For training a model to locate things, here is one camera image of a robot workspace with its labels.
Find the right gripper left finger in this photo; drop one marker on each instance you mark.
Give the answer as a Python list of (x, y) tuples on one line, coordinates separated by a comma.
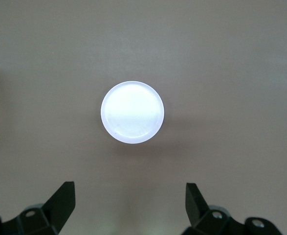
[(57, 210)]

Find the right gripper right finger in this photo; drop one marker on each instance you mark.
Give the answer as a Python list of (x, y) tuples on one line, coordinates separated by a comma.
[(199, 215)]

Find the whitish pink round plate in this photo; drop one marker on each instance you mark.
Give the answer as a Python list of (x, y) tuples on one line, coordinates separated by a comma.
[(132, 112)]

